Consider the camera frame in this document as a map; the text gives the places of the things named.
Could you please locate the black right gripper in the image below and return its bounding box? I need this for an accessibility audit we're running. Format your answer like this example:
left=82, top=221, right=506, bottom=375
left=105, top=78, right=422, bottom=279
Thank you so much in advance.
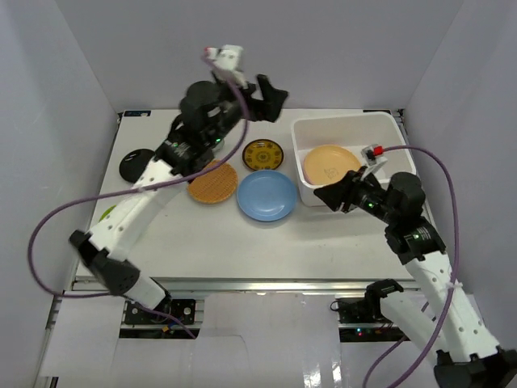
left=312, top=166, right=397, bottom=226

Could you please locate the tan round plate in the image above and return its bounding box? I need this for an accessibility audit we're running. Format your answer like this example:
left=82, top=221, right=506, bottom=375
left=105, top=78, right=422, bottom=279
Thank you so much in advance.
left=303, top=145, right=361, bottom=185

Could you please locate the blue round plate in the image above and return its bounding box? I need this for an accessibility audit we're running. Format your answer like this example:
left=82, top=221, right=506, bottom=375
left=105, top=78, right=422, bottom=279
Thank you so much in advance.
left=237, top=170, right=297, bottom=222

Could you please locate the woven wicker round plate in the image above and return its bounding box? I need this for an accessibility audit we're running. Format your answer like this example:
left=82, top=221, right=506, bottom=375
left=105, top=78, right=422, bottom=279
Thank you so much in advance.
left=187, top=162, right=238, bottom=205

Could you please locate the pink round plate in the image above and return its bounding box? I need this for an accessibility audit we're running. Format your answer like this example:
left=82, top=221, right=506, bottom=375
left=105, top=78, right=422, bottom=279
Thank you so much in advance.
left=302, top=167, right=313, bottom=185

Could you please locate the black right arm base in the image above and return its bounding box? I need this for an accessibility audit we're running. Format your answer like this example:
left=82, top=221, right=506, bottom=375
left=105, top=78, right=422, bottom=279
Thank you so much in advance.
left=330, top=298, right=407, bottom=343

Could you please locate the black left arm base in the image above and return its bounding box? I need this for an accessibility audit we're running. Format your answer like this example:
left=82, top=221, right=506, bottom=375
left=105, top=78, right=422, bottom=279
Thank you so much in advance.
left=121, top=299, right=200, bottom=340

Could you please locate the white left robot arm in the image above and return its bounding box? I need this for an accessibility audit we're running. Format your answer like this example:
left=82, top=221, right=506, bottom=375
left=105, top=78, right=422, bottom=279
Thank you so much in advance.
left=69, top=74, right=288, bottom=323

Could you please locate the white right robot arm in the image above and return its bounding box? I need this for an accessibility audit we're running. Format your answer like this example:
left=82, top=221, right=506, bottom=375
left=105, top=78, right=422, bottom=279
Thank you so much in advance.
left=314, top=171, right=516, bottom=387

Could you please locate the white plastic bin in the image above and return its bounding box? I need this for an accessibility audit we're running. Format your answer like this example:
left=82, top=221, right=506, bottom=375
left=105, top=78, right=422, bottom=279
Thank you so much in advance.
left=291, top=112, right=406, bottom=206

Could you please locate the yellow black patterned plate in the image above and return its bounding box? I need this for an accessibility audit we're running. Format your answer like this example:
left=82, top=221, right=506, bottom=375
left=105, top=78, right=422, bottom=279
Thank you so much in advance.
left=242, top=139, right=284, bottom=171

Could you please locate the blue label sticker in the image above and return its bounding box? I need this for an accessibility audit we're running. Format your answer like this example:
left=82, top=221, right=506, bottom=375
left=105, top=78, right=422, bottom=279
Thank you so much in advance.
left=123, top=110, right=151, bottom=117

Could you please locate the black round plate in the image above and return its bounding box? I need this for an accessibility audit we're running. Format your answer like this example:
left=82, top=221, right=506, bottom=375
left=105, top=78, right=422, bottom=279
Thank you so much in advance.
left=119, top=149, right=154, bottom=183

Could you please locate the lime green round plate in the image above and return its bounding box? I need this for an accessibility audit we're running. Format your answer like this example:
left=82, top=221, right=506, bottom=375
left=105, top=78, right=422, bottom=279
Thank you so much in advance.
left=99, top=205, right=116, bottom=221

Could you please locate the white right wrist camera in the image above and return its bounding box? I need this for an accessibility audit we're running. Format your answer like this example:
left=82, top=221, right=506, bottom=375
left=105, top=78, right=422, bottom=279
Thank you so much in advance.
left=361, top=144, right=387, bottom=179

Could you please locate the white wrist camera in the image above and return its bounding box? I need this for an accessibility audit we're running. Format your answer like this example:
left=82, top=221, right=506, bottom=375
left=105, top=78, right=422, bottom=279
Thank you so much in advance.
left=204, top=44, right=248, bottom=89
left=361, top=144, right=387, bottom=179

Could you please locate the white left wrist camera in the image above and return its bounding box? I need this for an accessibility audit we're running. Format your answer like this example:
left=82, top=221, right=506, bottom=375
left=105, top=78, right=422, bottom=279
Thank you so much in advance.
left=204, top=44, right=248, bottom=89

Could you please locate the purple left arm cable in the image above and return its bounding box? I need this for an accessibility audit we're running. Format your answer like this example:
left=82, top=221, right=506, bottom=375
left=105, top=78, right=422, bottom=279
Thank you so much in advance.
left=27, top=54, right=250, bottom=340

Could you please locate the aluminium table frame rail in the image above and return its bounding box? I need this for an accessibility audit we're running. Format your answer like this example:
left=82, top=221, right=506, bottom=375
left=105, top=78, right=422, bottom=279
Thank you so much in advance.
left=70, top=278, right=425, bottom=294

